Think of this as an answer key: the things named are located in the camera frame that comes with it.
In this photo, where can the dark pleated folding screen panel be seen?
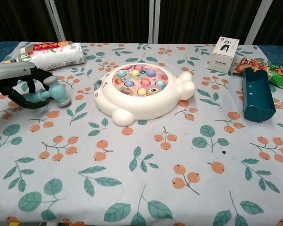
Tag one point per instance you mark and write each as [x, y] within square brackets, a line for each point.
[16, 18]
[202, 18]
[103, 18]
[278, 21]

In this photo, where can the floral fruit print tablecloth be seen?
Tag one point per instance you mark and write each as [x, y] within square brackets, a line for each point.
[141, 164]

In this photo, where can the teal grey toy hammer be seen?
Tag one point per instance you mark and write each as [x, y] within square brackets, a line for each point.
[57, 91]

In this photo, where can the orange green snack bag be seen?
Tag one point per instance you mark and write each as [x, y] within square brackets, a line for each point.
[280, 75]

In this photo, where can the brown drink bottle red label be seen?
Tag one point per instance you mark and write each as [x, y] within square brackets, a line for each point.
[49, 46]

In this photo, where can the white whack-a-mole toy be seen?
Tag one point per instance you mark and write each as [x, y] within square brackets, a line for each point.
[143, 103]

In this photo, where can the white-labelled tea bottle yellow cap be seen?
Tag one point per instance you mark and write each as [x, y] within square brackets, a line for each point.
[61, 57]

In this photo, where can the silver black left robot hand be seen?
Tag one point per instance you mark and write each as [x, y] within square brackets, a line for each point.
[11, 71]

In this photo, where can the small white carton box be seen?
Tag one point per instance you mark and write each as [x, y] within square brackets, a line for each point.
[222, 58]

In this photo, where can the dark teal plastic container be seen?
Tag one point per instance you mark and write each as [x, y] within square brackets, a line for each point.
[257, 99]

